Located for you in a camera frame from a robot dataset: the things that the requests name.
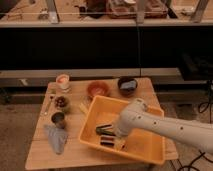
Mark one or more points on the pink white cup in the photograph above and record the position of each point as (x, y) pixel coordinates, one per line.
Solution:
(63, 82)

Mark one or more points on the yellow plastic tray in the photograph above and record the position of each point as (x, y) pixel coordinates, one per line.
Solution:
(140, 145)

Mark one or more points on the orange bowl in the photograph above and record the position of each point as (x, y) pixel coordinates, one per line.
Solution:
(97, 88)

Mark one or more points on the small yellow wooden piece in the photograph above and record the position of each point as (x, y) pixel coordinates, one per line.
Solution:
(83, 108)

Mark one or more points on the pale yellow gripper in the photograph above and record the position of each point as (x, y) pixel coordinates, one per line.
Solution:
(119, 143)

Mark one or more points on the blue grey cloth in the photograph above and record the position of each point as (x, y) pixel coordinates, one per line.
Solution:
(57, 138)

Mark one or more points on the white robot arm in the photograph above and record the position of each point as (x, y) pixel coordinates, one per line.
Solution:
(136, 115)

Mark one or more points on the dark bowl with cloth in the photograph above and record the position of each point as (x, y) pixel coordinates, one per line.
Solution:
(127, 85)

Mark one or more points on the metal spoon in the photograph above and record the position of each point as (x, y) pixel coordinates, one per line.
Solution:
(48, 105)

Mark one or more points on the long wooden shelf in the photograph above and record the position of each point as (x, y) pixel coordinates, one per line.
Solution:
(105, 13)

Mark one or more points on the metal can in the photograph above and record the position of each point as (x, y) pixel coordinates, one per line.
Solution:
(58, 119)

